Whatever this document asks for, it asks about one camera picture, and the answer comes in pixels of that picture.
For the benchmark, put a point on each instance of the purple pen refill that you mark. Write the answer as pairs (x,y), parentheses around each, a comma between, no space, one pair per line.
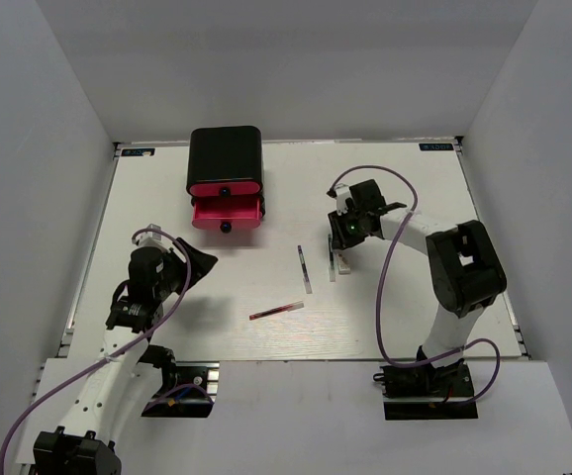
(305,273)

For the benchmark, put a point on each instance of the green pen refill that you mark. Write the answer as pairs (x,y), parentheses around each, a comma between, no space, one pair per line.
(332,267)

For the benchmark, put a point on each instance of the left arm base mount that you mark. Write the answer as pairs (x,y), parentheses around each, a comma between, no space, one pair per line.
(189,393)

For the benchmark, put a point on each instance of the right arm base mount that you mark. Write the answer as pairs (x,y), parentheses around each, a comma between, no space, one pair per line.
(427,394)

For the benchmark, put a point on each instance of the white staples box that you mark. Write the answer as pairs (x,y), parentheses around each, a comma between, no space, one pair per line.
(341,263)

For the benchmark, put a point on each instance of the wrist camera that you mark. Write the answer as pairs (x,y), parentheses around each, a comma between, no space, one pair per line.
(341,195)
(149,237)

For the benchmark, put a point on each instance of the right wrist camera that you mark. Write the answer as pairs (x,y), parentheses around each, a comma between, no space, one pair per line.
(341,195)

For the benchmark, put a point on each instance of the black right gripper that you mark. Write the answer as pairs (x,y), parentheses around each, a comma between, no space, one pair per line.
(340,237)

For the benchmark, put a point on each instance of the pink drawer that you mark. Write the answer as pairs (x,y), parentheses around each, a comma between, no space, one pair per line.
(227,214)
(224,189)

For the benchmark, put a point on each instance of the pink top drawer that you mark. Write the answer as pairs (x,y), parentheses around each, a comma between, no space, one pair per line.
(224,189)

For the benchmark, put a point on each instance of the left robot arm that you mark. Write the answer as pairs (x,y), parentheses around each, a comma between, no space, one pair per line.
(133,376)

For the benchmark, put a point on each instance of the black drawer cabinet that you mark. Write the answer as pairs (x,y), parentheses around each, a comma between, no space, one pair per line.
(232,153)

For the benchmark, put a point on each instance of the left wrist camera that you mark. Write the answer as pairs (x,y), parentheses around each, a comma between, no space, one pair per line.
(149,237)

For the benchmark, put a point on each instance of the red pen refill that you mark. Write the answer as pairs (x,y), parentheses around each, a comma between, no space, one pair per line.
(277,310)

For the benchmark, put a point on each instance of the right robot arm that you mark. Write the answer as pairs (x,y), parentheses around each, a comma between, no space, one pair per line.
(465,271)

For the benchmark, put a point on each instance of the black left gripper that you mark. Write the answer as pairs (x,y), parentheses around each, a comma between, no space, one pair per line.
(202,263)

